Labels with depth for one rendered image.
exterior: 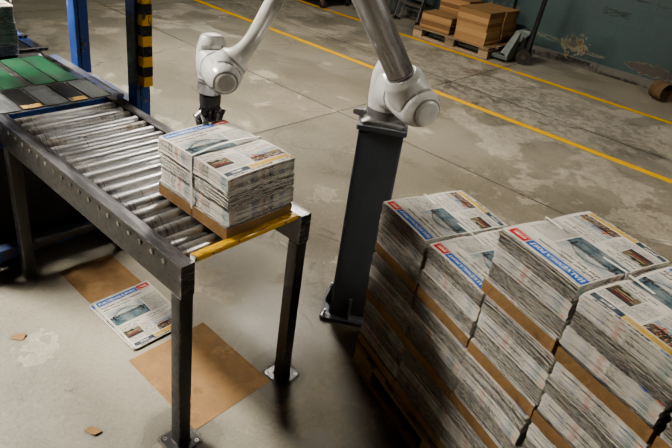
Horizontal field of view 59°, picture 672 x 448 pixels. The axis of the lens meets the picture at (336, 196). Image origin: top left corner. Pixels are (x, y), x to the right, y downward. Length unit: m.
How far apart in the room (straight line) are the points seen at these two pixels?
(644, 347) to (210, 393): 1.64
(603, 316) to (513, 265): 0.30
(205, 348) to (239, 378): 0.23
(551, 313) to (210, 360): 1.51
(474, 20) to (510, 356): 6.68
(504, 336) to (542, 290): 0.23
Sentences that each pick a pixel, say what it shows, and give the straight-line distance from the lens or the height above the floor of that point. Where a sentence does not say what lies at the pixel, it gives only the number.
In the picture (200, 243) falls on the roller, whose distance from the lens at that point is 1.93.
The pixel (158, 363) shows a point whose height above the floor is 0.00.
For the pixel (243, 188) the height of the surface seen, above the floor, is 0.98.
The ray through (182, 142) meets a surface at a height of 1.03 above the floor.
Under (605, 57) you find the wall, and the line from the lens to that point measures 8.68.
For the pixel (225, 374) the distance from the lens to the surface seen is 2.61.
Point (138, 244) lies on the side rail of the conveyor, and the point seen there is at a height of 0.76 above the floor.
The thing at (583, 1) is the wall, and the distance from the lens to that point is 8.75.
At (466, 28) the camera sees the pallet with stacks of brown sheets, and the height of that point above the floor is 0.30.
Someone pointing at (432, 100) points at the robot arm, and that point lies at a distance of 2.18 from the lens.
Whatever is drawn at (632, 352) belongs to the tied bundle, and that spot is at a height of 1.01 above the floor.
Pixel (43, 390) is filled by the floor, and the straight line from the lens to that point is 2.64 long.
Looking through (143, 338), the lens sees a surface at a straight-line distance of 2.76.
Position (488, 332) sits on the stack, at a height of 0.72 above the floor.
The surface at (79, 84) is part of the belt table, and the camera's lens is 3.21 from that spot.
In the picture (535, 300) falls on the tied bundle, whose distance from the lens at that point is 1.71.
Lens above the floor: 1.87
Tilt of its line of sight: 28 degrees down
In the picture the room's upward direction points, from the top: 9 degrees clockwise
